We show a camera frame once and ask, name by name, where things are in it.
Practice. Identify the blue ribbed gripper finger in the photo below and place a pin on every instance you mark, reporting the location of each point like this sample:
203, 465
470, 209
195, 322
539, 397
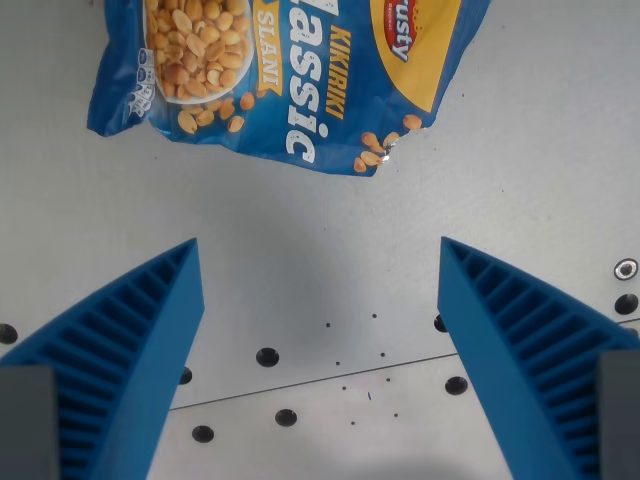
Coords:
495, 360
145, 350

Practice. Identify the blue peanut snack bag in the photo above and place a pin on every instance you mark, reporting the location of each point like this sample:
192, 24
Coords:
300, 75

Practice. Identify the silver table screw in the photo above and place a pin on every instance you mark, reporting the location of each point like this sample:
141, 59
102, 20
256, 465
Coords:
625, 270

